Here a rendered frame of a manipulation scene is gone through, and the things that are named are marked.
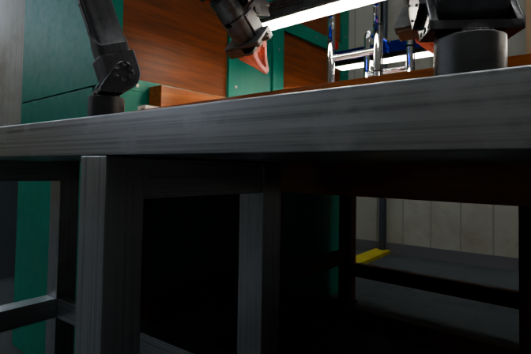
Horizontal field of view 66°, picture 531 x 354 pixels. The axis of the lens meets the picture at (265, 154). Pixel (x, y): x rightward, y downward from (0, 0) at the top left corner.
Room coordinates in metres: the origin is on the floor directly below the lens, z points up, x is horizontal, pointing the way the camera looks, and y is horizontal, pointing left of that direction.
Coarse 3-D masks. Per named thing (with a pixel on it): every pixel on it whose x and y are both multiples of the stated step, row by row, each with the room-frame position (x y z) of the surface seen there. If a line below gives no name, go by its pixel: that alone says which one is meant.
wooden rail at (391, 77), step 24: (408, 72) 0.59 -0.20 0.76; (432, 72) 0.56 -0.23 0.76; (240, 96) 0.80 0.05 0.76; (288, 168) 0.72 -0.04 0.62; (312, 168) 0.69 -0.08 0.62; (336, 168) 0.66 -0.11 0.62; (360, 168) 0.63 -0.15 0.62; (384, 168) 0.61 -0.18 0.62; (408, 168) 0.58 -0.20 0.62; (432, 168) 0.56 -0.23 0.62; (456, 168) 0.54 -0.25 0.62; (480, 168) 0.52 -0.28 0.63; (504, 168) 0.51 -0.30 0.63; (528, 168) 0.49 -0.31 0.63; (312, 192) 0.69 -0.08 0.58; (336, 192) 0.66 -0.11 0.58; (360, 192) 0.63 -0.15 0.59; (384, 192) 0.61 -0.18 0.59; (408, 192) 0.58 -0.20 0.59; (432, 192) 0.56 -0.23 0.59; (456, 192) 0.54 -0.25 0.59; (480, 192) 0.52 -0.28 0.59; (504, 192) 0.51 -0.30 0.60; (528, 192) 0.49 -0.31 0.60
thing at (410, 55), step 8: (368, 32) 1.41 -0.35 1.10; (368, 40) 1.41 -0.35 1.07; (384, 40) 1.50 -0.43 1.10; (408, 40) 1.31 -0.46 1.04; (408, 48) 1.31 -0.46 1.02; (368, 56) 1.41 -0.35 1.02; (408, 56) 1.31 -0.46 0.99; (368, 64) 1.41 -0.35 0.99; (408, 64) 1.31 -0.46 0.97; (368, 72) 1.40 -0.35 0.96; (384, 72) 1.37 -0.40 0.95; (392, 72) 1.36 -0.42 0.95
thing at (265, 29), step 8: (240, 16) 0.87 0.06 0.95; (224, 24) 0.88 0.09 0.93; (232, 24) 0.87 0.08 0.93; (240, 24) 0.87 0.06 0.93; (248, 24) 0.88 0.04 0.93; (232, 32) 0.88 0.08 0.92; (240, 32) 0.88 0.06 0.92; (248, 32) 0.89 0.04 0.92; (264, 32) 0.89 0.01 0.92; (232, 40) 0.91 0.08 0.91; (240, 40) 0.89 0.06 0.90; (248, 40) 0.90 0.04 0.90; (256, 40) 0.88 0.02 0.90; (232, 48) 0.92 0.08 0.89; (240, 48) 0.91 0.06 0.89
